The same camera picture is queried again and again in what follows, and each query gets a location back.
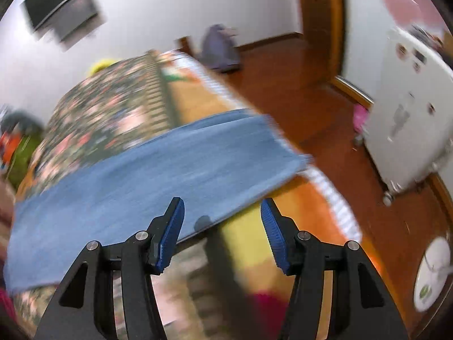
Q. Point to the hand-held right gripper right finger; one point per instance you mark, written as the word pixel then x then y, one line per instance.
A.
pixel 273 233

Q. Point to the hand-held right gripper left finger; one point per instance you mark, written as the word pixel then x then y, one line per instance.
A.
pixel 172 234

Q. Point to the blue denim pants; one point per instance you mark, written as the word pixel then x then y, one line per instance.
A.
pixel 141 184

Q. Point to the bed with floral bedspread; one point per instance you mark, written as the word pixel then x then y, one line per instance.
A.
pixel 116 113

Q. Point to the pink toy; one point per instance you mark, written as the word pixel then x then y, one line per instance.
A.
pixel 360 120

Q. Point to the white floor fan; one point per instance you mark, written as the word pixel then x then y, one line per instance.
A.
pixel 433 276

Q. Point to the green and orange cloth pile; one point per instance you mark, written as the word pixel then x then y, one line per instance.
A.
pixel 17 145

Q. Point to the white refrigerator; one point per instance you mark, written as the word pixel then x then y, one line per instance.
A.
pixel 407 113

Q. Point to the yellow-green plush item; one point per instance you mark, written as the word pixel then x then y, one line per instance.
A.
pixel 101 66

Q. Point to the grey-blue bag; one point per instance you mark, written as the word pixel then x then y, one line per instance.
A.
pixel 220 49

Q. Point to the wooden door frame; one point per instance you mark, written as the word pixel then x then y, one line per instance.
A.
pixel 332 24

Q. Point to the wall-mounted black television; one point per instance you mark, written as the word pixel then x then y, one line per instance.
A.
pixel 63 3

